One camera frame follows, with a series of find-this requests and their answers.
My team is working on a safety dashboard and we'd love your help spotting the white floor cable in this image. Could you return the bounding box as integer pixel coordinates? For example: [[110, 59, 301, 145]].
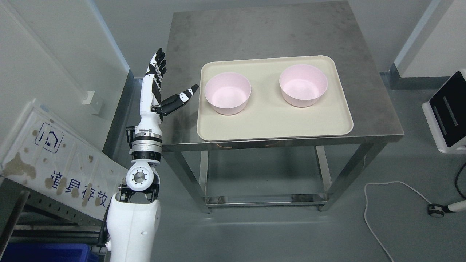
[[364, 181, 434, 262]]

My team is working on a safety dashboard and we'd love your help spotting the beige plastic tray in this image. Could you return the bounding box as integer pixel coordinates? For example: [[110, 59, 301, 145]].
[[197, 55, 354, 142]]

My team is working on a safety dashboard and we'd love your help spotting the white wall socket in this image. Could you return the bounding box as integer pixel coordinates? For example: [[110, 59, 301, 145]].
[[82, 91, 104, 115]]

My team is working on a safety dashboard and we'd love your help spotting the white stained sign board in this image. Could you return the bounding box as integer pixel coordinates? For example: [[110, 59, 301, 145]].
[[1, 100, 127, 219]]

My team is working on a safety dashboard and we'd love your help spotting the white black device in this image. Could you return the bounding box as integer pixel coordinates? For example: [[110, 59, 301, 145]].
[[422, 68, 466, 154]]

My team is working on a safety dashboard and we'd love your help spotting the blue bin at corner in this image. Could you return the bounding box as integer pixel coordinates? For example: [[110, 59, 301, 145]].
[[1, 243, 99, 262]]

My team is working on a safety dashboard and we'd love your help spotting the black white robotic hand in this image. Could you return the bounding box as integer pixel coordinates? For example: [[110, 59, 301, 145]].
[[142, 48, 199, 120]]

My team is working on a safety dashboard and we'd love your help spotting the pink bowl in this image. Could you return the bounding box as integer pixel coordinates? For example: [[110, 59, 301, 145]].
[[279, 64, 328, 107], [204, 72, 252, 115]]

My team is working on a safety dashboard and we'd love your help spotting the caster wheel stand leg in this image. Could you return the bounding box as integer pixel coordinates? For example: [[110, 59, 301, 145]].
[[427, 200, 466, 218]]

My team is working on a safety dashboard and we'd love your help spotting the metal shelf rack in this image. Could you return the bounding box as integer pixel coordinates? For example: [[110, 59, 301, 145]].
[[0, 177, 109, 262]]

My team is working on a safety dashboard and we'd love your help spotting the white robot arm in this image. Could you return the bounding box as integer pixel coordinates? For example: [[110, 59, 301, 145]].
[[106, 111, 162, 262]]

